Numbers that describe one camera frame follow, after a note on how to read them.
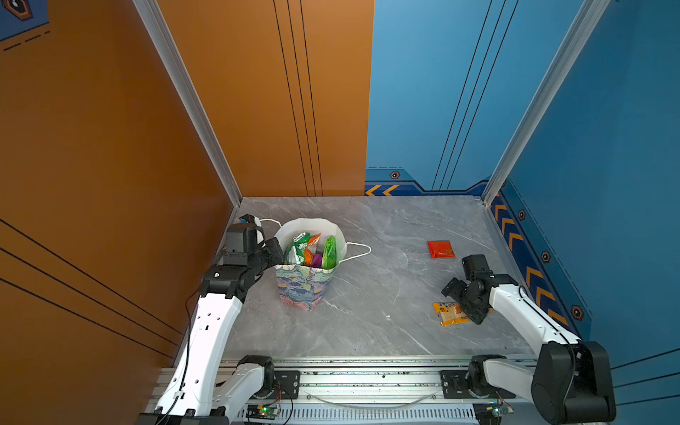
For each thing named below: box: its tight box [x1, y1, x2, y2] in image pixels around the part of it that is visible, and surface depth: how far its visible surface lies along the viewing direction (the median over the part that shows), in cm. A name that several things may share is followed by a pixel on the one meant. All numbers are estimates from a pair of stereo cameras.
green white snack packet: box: [286, 231, 311, 266], surface depth 77 cm
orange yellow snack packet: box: [432, 301, 471, 327], surface depth 87 cm
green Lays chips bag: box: [322, 234, 338, 271], surface depth 84 cm
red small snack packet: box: [426, 239, 456, 259], surface depth 104 cm
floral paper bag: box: [275, 217, 372, 311], surface depth 78 cm
